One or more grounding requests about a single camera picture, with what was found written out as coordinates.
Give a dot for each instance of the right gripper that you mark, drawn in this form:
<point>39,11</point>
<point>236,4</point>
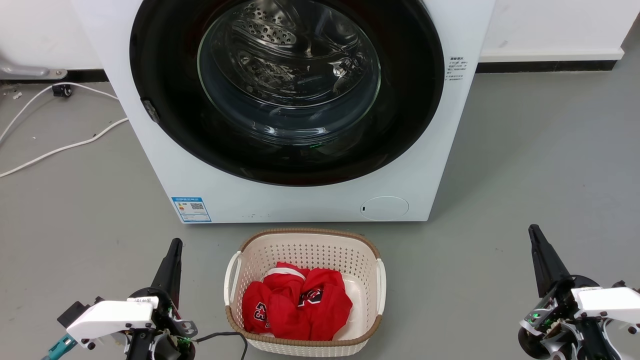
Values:
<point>555,310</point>

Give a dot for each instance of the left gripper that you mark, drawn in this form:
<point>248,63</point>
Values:
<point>167,320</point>

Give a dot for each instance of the black round glass washer door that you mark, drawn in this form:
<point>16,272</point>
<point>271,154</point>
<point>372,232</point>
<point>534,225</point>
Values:
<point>410,100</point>

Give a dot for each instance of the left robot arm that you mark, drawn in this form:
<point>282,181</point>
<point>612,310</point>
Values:
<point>137,347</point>

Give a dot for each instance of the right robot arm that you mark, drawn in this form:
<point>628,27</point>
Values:
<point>592,342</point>

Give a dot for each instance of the white front-load washing machine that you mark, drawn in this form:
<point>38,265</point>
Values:
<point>300,200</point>

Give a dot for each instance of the blue energy label sticker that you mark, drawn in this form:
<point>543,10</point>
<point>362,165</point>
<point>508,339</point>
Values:
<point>191,209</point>

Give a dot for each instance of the white perforated laundry basket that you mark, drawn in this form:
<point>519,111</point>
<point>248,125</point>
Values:
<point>305,245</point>

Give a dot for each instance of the red jersey garment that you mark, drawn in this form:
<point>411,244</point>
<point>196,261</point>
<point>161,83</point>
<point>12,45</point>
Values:
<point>320,310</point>

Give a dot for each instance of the round white filter cover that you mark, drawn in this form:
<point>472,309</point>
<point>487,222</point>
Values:
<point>384,208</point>

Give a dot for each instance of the steel perforated washer drum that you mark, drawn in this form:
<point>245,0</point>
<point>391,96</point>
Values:
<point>270,30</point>

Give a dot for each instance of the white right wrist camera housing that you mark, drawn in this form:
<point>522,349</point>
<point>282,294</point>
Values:
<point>610,302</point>

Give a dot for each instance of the grey metal bracket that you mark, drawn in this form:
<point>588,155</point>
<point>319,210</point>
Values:
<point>25,70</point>

